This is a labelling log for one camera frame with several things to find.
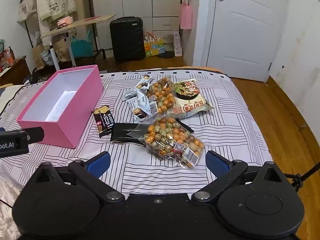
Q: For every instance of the black brown snack bar packet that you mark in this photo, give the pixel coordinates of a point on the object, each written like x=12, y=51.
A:
x=103, y=121

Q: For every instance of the teal bag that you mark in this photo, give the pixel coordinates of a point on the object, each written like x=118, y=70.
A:
x=81, y=46

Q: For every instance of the clear bag of coated peanuts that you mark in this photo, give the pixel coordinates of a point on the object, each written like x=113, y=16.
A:
x=170, y=137
x=160, y=95

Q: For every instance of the pink hanging bag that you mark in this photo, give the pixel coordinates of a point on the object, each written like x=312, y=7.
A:
x=185, y=17

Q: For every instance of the striped bedsheet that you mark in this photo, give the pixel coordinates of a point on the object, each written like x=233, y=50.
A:
x=225, y=135

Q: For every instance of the folding table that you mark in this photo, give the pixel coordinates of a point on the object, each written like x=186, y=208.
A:
x=82, y=22

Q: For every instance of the pink cardboard box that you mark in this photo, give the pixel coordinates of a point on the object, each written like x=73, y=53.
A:
x=62, y=135

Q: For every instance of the white door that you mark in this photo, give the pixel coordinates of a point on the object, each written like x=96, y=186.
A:
x=245, y=30

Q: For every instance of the light blue pastry packet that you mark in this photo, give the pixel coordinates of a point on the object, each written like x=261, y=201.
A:
x=131, y=95
x=145, y=100
x=145, y=81
x=138, y=112

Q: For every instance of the black suitcase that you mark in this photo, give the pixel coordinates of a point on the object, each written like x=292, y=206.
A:
x=127, y=40

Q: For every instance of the noodle packet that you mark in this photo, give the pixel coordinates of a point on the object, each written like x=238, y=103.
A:
x=190, y=102

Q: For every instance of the colourful cardboard box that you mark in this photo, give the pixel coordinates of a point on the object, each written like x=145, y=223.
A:
x=153, y=48

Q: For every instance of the cream coat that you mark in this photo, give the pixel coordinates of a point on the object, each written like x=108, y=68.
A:
x=55, y=0

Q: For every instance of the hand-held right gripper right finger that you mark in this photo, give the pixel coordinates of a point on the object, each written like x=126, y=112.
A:
x=217, y=165

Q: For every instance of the dark round mat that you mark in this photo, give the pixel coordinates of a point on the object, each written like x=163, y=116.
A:
x=167, y=55

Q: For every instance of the wooden cabinet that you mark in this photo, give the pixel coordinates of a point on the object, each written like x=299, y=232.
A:
x=15, y=72

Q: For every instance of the white paper bag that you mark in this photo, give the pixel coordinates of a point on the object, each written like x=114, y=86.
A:
x=177, y=45

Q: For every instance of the pink item on table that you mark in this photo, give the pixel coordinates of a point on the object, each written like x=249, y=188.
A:
x=65, y=21

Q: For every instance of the beige tote bag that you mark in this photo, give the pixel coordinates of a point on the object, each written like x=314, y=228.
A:
x=26, y=11

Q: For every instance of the brown paper bag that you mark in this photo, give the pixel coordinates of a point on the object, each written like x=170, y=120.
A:
x=38, y=57

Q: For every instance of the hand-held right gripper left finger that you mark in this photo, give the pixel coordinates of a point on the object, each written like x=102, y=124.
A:
x=100, y=163

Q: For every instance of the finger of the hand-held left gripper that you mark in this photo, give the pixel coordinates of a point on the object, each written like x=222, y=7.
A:
x=35, y=134

